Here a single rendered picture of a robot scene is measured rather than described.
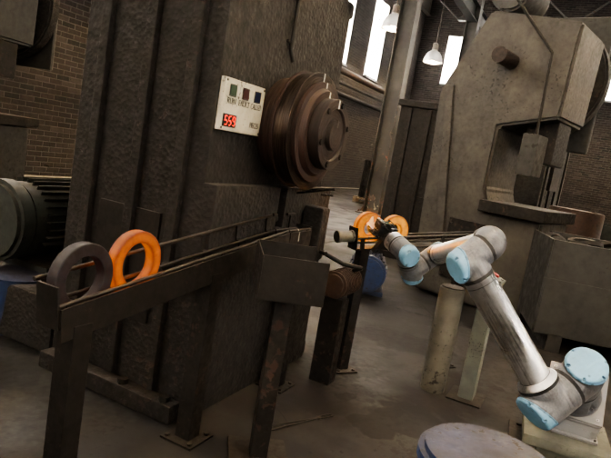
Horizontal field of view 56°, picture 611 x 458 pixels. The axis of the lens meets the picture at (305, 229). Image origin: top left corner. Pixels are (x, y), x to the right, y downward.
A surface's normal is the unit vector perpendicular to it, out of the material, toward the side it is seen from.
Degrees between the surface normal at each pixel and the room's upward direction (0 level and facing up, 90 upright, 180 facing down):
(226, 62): 90
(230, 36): 90
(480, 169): 90
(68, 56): 90
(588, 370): 43
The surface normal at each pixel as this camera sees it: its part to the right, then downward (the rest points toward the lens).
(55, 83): 0.88, 0.21
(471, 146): -0.65, 0.00
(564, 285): -0.21, 0.10
